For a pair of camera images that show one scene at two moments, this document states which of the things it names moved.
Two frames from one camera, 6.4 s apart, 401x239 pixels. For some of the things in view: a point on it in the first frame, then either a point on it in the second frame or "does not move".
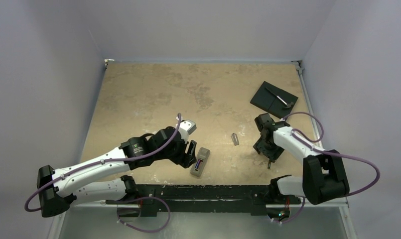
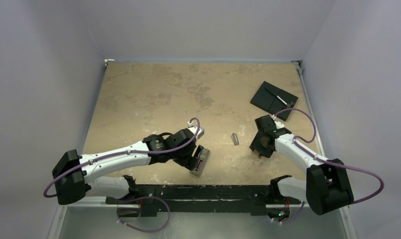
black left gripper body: x=177 y=154 does not move
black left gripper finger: x=192 y=158 → x=198 y=154
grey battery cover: x=235 y=139 does not move
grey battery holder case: x=200 y=161 does not move
